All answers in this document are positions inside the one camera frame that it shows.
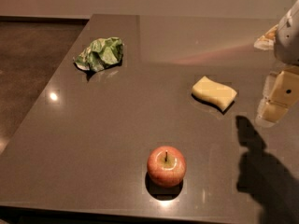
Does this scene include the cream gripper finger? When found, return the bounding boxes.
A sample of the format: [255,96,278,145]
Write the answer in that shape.
[254,24,278,50]
[256,66,299,124]

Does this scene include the yellow sponge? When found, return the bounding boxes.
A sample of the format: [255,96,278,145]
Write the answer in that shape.
[192,76,237,111]

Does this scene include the crumpled green chip bag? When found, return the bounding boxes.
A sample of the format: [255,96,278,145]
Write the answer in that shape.
[74,37,123,73]

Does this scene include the red apple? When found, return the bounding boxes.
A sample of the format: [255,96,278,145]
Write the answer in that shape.
[147,146,187,188]

